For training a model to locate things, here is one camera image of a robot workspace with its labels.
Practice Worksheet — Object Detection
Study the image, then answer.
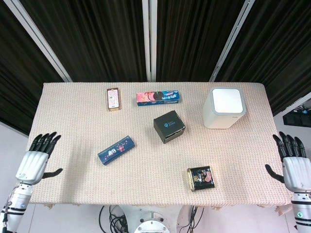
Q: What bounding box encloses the blue glasses case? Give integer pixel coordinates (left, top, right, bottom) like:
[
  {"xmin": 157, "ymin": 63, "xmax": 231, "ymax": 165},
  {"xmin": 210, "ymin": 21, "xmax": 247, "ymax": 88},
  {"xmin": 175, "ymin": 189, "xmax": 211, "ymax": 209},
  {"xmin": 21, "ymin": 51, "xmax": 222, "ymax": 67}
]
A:
[{"xmin": 97, "ymin": 135, "xmax": 136, "ymax": 166}]

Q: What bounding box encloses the black cube cardboard box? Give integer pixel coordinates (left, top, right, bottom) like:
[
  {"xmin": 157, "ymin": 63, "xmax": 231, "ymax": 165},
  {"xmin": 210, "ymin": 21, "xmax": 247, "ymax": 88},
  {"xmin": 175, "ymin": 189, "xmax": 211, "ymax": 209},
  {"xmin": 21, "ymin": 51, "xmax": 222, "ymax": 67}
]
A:
[{"xmin": 153, "ymin": 110, "xmax": 186, "ymax": 145}]

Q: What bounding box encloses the white square trash bin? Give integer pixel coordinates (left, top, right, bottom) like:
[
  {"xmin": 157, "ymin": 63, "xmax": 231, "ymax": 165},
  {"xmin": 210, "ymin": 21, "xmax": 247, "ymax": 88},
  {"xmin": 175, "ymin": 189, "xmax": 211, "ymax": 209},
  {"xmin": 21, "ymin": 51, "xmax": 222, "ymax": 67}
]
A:
[{"xmin": 202, "ymin": 87, "xmax": 246, "ymax": 130}]

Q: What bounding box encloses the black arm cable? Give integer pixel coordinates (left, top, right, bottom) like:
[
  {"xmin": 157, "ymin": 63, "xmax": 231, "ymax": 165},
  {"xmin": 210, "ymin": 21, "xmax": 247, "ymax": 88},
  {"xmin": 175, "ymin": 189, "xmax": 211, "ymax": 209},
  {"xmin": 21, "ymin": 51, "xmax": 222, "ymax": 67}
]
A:
[{"xmin": 0, "ymin": 191, "xmax": 15, "ymax": 231}]

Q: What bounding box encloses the silver aluminium extrusion bar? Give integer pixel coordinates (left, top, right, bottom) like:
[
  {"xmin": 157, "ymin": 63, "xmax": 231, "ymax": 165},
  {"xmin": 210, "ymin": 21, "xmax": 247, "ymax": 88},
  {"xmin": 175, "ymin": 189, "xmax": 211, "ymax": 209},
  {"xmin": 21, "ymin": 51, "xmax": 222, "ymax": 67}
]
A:
[
  {"xmin": 208, "ymin": 0, "xmax": 256, "ymax": 83},
  {"xmin": 4, "ymin": 0, "xmax": 72, "ymax": 83},
  {"xmin": 142, "ymin": 0, "xmax": 158, "ymax": 82}
]

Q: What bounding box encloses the beige woven tablecloth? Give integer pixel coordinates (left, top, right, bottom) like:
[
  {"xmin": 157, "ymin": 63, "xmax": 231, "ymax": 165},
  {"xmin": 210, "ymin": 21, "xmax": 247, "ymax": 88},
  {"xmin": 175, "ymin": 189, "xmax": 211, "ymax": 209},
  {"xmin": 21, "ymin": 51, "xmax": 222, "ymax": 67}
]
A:
[{"xmin": 13, "ymin": 82, "xmax": 294, "ymax": 216}]

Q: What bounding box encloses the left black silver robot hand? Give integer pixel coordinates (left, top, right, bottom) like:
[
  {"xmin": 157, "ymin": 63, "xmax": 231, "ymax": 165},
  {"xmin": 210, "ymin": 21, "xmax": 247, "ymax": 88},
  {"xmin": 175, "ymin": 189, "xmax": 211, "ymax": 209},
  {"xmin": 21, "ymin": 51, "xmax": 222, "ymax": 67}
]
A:
[{"xmin": 15, "ymin": 132, "xmax": 63, "ymax": 185}]

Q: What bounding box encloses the pink blue cookie box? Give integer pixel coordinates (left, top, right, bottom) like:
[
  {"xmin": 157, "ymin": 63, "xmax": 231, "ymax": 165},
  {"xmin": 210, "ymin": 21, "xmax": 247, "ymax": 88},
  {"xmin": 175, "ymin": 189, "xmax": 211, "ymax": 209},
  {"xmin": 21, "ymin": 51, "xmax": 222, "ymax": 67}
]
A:
[{"xmin": 136, "ymin": 89, "xmax": 182, "ymax": 107}]

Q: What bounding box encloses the black pleated curtain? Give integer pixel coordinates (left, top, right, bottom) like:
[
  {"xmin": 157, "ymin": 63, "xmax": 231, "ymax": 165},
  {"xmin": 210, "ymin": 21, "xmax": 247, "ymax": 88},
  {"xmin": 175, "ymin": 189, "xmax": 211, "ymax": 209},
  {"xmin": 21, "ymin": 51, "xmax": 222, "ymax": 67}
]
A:
[
  {"xmin": 215, "ymin": 0, "xmax": 311, "ymax": 117},
  {"xmin": 155, "ymin": 0, "xmax": 246, "ymax": 83},
  {"xmin": 19, "ymin": 0, "xmax": 149, "ymax": 83},
  {"xmin": 0, "ymin": 0, "xmax": 65, "ymax": 136}
]

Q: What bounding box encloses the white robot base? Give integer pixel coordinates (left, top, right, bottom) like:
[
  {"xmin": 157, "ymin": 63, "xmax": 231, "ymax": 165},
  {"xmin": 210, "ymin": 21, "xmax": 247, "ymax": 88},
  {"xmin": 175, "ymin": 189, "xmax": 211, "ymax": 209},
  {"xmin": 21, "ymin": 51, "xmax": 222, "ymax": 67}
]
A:
[{"xmin": 119, "ymin": 205, "xmax": 190, "ymax": 233}]

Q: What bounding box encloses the black cable bundle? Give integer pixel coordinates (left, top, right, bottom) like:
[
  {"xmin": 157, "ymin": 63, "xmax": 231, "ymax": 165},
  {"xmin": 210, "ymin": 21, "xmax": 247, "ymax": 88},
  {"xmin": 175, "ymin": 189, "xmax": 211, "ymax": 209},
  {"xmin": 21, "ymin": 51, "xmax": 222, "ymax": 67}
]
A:
[
  {"xmin": 99, "ymin": 205, "xmax": 127, "ymax": 233},
  {"xmin": 181, "ymin": 205, "xmax": 205, "ymax": 233}
]

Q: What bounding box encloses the black gold luncheon meat can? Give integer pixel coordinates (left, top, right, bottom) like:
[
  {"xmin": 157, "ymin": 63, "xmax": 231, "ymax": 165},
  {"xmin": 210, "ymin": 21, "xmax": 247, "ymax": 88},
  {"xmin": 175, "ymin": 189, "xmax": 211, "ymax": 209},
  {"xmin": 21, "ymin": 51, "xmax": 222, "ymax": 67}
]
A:
[{"xmin": 187, "ymin": 166, "xmax": 216, "ymax": 192}]

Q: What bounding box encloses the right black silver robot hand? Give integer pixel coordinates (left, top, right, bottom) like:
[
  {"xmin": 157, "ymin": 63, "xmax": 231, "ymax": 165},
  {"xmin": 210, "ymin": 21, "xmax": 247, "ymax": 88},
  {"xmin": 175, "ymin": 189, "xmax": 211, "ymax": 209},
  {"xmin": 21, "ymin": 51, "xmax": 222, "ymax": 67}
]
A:
[{"xmin": 264, "ymin": 131, "xmax": 311, "ymax": 194}]

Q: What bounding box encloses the small brown snack packet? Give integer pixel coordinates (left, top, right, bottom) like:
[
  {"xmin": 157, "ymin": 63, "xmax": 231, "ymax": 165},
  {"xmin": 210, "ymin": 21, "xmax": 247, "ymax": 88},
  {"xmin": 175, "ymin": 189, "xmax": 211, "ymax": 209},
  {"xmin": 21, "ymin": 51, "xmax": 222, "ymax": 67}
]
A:
[{"xmin": 106, "ymin": 87, "xmax": 121, "ymax": 112}]

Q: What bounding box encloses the black background equipment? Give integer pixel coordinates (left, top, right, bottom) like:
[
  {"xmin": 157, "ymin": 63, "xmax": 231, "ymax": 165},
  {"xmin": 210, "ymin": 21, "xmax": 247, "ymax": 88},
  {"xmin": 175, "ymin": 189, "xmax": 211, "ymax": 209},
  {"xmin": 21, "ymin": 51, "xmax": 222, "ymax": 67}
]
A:
[{"xmin": 282, "ymin": 99, "xmax": 311, "ymax": 127}]

